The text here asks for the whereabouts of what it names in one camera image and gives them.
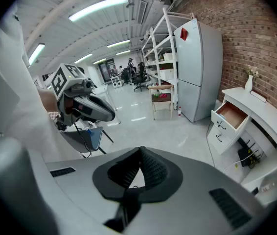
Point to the black office chair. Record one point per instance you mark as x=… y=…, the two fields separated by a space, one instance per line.
x=140 y=76

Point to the clear bottle red label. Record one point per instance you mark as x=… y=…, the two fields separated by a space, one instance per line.
x=179 y=112

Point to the grey white fridge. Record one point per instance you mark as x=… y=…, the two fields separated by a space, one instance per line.
x=197 y=65

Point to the white desk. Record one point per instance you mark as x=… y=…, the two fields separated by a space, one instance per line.
x=263 y=111

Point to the ceiling air vent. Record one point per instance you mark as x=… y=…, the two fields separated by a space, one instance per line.
x=142 y=11

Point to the person's white shirt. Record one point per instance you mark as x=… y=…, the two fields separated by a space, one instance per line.
x=18 y=94

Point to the white storage box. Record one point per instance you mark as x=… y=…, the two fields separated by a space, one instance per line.
x=167 y=74
x=169 y=56

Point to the red tag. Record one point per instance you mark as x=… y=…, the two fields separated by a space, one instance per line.
x=184 y=34

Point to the pale flowers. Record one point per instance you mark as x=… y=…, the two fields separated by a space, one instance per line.
x=252 y=70

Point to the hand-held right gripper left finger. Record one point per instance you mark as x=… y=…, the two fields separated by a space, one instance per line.
x=126 y=172

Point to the long ceiling light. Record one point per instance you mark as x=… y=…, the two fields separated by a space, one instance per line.
x=36 y=54
x=83 y=58
x=118 y=43
x=98 y=7
x=123 y=52
x=99 y=61

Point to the white drawer brown inside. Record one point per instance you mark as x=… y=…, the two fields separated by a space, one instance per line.
x=220 y=124

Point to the person's left forearm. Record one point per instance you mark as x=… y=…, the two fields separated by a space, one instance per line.
x=47 y=99

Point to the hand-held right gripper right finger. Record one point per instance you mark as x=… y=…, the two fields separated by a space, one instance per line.
x=154 y=170

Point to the white and blue plastic bag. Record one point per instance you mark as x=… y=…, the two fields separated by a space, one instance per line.
x=222 y=117

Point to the white metal shelf rack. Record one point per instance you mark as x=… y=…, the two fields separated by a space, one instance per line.
x=164 y=62

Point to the grey chair black legs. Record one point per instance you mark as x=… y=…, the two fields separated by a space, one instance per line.
x=78 y=138

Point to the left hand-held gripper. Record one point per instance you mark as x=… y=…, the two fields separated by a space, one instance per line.
x=66 y=82

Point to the black router with antennas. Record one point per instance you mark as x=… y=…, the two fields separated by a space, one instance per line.
x=245 y=157

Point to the wooden chair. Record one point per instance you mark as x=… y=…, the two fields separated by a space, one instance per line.
x=161 y=98

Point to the white vase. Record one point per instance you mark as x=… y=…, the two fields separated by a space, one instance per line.
x=248 y=84

